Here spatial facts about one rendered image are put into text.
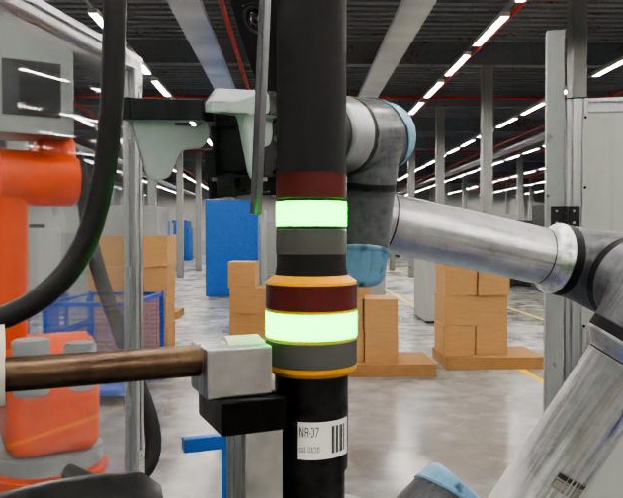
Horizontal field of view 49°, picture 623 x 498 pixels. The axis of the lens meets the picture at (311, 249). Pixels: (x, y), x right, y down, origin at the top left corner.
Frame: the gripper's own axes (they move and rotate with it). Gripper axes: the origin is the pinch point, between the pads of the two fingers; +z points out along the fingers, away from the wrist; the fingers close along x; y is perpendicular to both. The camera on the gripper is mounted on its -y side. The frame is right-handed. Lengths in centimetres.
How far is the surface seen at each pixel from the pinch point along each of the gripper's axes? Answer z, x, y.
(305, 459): 9.4, -16.6, 17.4
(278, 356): 9.3, -15.3, 12.8
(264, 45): 6.6, -13.2, -1.4
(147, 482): 3.7, -0.6, 25.0
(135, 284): -86, 93, 35
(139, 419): -83, 92, 70
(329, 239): 7.4, -17.0, 7.6
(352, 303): 6.9, -17.9, 10.6
